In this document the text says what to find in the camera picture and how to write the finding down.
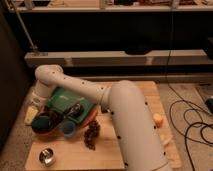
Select yellow round toy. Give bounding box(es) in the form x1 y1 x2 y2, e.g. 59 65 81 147
153 114 163 128

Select bunch of dark grapes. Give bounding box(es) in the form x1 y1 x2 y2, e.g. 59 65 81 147
84 120 100 150

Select black metal ladle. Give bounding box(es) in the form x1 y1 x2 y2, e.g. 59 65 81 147
53 103 84 124

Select black floor cables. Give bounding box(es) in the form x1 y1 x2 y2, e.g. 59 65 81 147
166 83 213 148

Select red bowl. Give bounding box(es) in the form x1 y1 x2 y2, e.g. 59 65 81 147
31 112 61 134

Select wooden board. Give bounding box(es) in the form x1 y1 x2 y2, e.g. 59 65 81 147
25 81 181 171

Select small metal cup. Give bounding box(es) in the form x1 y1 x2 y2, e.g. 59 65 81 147
39 148 55 166

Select red plate under tray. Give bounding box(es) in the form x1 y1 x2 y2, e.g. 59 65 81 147
80 109 98 128

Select blue plastic cup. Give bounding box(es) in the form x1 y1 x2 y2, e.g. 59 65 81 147
61 121 76 138

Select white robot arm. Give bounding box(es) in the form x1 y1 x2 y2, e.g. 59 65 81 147
30 65 173 171

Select small dark block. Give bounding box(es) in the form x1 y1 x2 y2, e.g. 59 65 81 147
100 106 108 113

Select metal stand pole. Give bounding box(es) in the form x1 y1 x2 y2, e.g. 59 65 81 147
9 0 48 57

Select green plastic tray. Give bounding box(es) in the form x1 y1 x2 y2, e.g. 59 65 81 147
46 87 95 125

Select wooden shelf beam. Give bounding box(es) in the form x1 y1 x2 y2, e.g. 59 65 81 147
25 50 209 67

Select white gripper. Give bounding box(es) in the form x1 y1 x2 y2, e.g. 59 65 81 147
24 93 47 125

